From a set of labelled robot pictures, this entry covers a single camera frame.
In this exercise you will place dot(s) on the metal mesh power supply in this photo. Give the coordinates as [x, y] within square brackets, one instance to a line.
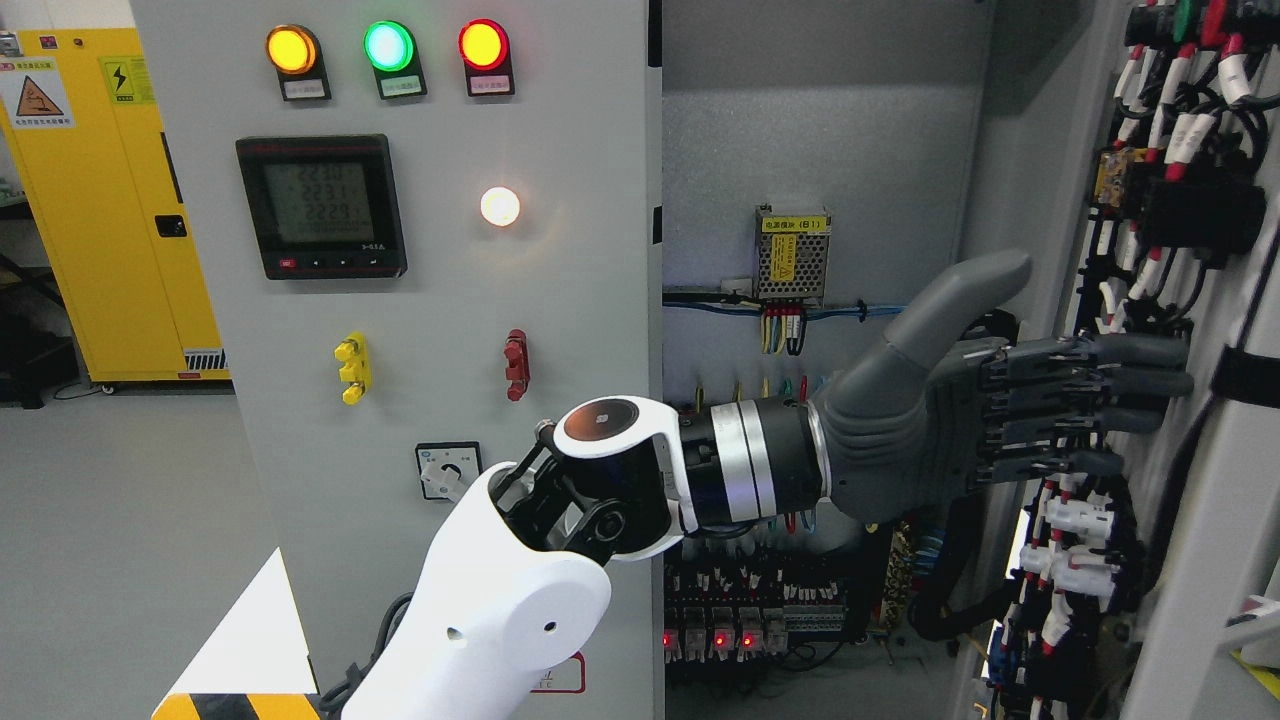
[792, 252]

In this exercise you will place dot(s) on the black white rotary switch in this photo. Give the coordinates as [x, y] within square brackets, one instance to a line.
[447, 469]

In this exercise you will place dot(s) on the yellow terminal block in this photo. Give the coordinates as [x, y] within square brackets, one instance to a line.
[352, 353]

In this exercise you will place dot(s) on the relay row with red leds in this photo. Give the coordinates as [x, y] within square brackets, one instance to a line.
[733, 626]

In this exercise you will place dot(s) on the green indicator lamp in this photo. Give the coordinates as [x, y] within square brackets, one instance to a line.
[394, 58]

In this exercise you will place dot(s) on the yellow indicator lamp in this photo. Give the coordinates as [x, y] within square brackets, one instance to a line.
[298, 60]

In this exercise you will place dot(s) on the grey cabinet door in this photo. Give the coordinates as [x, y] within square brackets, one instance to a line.
[577, 272]
[1045, 108]

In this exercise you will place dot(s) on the yellow safety cabinet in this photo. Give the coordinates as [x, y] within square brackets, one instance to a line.
[81, 118]

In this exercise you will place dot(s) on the red indicator lamp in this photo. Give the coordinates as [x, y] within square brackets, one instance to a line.
[486, 55]

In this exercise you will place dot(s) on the white glowing indicator lamp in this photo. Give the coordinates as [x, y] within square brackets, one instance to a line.
[500, 206]

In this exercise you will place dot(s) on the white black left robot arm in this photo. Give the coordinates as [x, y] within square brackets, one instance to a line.
[514, 582]

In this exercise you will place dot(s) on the black digital power meter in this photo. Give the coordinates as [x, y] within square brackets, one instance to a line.
[323, 207]

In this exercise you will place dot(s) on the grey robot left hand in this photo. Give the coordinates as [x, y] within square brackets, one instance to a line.
[925, 416]

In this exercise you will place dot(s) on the red terminal block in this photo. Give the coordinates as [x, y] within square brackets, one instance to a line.
[516, 353]

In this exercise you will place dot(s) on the red electric hazard sign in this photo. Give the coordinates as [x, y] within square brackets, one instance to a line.
[568, 677]

